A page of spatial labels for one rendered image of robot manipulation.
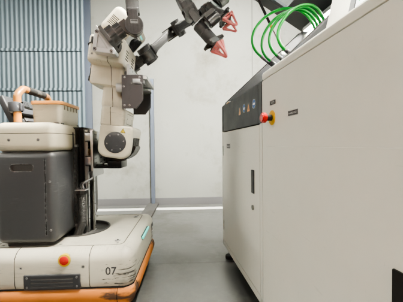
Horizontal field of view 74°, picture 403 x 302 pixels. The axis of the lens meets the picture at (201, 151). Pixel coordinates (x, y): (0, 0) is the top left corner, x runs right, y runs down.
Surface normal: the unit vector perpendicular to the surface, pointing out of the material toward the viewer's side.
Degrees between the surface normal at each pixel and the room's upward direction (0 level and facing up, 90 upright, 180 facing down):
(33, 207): 90
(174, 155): 90
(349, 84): 90
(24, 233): 90
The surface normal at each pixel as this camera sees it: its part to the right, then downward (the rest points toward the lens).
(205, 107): 0.04, 0.02
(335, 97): -0.99, 0.01
